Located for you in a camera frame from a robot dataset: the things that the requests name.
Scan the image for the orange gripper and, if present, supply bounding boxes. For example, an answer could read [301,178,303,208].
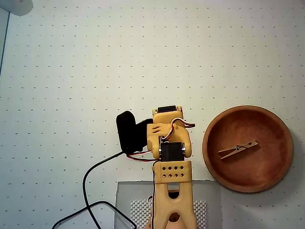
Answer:
[146,123,166,140]

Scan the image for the wooden clothespin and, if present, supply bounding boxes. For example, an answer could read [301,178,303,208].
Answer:
[217,140,260,163]

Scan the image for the brown wooden bowl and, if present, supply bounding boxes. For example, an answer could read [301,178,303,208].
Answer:
[202,104,294,193]

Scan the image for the black webcam on gripper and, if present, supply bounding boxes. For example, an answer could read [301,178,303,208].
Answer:
[115,110,154,155]

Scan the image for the white textured anti-slip mat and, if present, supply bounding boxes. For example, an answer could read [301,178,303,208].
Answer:
[130,199,207,229]

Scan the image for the white dotted paper mat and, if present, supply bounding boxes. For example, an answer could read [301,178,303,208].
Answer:
[0,0,305,229]

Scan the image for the white rounded object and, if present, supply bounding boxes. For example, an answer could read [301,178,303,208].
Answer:
[0,0,34,17]

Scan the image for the red white servo wire loop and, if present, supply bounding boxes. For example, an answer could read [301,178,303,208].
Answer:
[161,117,196,141]

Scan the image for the grey base plate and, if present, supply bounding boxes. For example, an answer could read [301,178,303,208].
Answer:
[115,180,222,229]

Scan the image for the black webcam cable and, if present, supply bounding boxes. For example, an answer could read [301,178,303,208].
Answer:
[51,151,138,229]

